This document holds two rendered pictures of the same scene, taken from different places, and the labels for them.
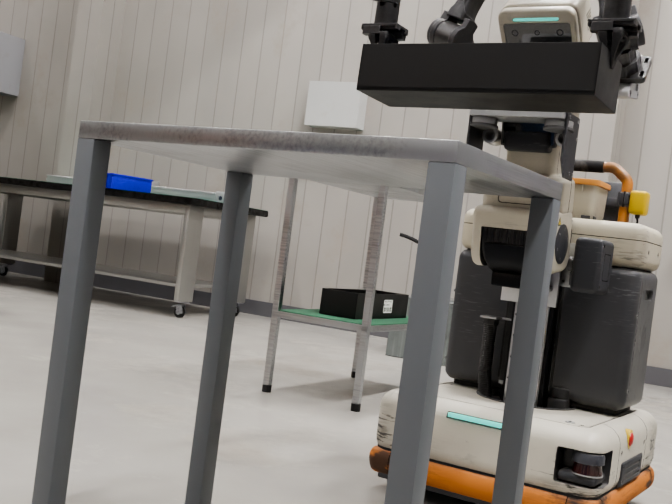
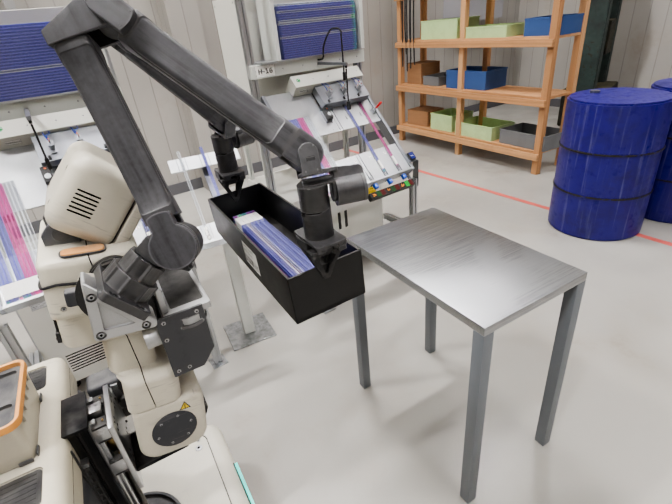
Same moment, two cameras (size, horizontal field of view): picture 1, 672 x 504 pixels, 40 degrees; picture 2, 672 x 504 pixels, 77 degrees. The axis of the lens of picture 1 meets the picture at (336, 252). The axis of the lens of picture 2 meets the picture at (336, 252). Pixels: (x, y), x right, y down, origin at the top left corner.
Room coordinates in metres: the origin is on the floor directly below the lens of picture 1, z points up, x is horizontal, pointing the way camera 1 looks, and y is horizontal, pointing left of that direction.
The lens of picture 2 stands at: (2.88, 0.35, 1.56)
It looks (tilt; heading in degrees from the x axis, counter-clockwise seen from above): 29 degrees down; 211
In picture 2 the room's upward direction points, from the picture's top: 6 degrees counter-clockwise
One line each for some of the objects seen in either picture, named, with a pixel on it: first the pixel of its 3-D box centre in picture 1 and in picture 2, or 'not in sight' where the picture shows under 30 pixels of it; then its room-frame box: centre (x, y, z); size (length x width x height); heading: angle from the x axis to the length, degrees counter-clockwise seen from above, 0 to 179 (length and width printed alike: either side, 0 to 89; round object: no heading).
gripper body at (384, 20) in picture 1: (386, 19); (318, 225); (2.26, -0.05, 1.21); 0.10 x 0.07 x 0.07; 59
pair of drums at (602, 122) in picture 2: not in sight; (646, 155); (-0.84, 0.85, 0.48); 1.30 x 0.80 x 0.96; 144
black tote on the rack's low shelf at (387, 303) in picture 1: (366, 303); not in sight; (4.16, -0.17, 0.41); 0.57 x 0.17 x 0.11; 153
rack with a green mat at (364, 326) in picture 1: (370, 272); not in sight; (4.16, -0.17, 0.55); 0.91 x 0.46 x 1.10; 153
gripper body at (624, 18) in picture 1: (616, 14); (227, 163); (1.97, -0.53, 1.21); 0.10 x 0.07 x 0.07; 59
